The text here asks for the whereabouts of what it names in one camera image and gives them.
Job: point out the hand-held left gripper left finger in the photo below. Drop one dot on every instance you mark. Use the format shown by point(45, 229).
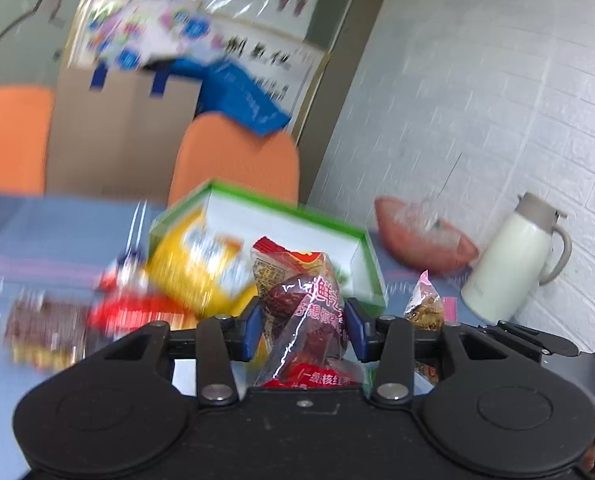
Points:
point(254, 332)

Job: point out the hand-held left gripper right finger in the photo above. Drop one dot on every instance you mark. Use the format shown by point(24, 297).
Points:
point(353, 331)

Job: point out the red date snack packet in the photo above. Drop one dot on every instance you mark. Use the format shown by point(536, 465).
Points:
point(305, 320)

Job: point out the green cardboard box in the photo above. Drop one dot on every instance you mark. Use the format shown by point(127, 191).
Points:
point(297, 220)

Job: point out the brown nut snack packet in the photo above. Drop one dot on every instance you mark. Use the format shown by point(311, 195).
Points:
point(45, 327)

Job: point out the small clear snack packet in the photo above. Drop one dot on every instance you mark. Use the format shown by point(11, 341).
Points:
point(423, 305)

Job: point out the yellow chip bag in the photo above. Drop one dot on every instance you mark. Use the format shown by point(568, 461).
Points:
point(197, 265)

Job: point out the small pink packet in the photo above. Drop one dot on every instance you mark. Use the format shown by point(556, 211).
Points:
point(450, 308)

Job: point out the red plastic bowl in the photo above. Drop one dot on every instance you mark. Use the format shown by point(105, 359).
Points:
point(417, 245)

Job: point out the red and white candy packet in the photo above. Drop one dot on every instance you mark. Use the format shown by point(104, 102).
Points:
point(125, 270)

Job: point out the white thermos jug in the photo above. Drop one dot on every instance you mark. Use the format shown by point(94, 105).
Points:
point(507, 260)

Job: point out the orange chair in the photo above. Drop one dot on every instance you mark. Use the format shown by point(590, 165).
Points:
point(237, 160)
point(15, 140)

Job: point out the blue plastic bag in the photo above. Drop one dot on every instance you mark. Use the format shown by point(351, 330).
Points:
point(237, 95)

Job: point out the brown cardboard box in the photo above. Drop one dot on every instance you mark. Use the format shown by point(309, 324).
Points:
point(117, 135)

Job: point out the plastic-wrapped colourful sheets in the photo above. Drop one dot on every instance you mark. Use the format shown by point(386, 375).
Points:
point(142, 30)

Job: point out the wall poster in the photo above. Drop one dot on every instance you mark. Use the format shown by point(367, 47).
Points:
point(272, 20)

